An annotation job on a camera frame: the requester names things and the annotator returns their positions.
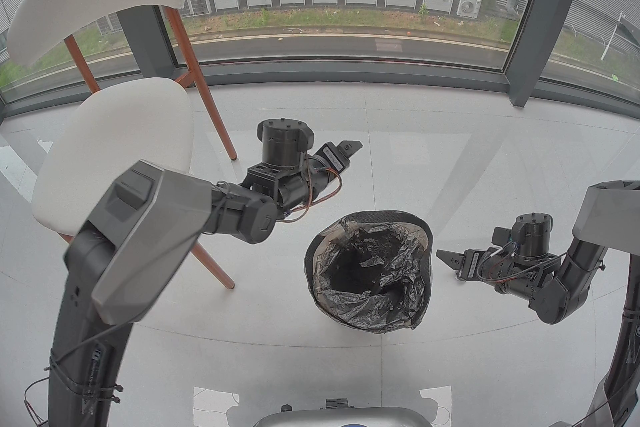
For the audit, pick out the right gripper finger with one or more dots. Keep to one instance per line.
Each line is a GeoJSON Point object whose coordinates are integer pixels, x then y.
{"type": "Point", "coordinates": [456, 260]}

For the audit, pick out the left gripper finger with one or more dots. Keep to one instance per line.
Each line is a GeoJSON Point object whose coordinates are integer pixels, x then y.
{"type": "Point", "coordinates": [349, 147]}

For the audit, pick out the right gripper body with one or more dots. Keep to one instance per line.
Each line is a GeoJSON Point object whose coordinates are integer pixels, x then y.
{"type": "Point", "coordinates": [500, 277]}

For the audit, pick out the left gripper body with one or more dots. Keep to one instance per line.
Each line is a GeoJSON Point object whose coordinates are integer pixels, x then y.
{"type": "Point", "coordinates": [310, 185]}

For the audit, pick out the black plastic bag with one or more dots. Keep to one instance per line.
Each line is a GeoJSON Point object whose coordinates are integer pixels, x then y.
{"type": "Point", "coordinates": [365, 310]}

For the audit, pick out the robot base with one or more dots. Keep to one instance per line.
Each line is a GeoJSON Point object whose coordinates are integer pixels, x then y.
{"type": "Point", "coordinates": [350, 417]}

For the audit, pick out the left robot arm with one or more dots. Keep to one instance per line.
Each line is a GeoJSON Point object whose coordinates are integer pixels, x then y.
{"type": "Point", "coordinates": [150, 215]}

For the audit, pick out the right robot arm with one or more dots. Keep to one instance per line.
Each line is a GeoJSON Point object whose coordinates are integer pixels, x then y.
{"type": "Point", "coordinates": [575, 270]}

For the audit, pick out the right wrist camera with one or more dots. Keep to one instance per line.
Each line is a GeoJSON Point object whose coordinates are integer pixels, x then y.
{"type": "Point", "coordinates": [501, 236]}

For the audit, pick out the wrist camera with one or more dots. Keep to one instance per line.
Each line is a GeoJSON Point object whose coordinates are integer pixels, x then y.
{"type": "Point", "coordinates": [307, 140]}
{"type": "Point", "coordinates": [501, 236]}

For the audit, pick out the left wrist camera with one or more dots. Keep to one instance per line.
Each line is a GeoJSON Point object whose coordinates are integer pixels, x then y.
{"type": "Point", "coordinates": [307, 140]}

